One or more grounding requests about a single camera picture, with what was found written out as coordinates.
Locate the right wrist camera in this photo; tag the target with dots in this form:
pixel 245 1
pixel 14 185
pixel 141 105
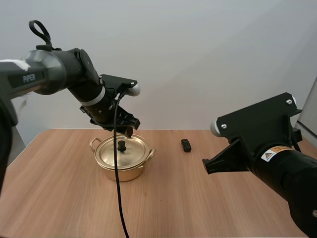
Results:
pixel 257 119

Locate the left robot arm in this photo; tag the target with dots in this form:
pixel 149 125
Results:
pixel 54 72

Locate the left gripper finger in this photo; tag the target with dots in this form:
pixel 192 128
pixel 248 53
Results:
pixel 135 123
pixel 128 132

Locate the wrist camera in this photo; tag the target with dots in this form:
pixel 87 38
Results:
pixel 116 80
pixel 257 119

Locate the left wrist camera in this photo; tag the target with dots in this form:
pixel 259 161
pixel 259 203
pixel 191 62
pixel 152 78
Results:
pixel 116 80

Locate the gold lid with black knob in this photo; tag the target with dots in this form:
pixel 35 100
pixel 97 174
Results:
pixel 131 153

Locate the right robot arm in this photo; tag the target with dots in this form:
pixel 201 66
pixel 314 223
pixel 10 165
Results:
pixel 292 178

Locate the small grey toy car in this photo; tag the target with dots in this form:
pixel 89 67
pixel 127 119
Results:
pixel 186 145

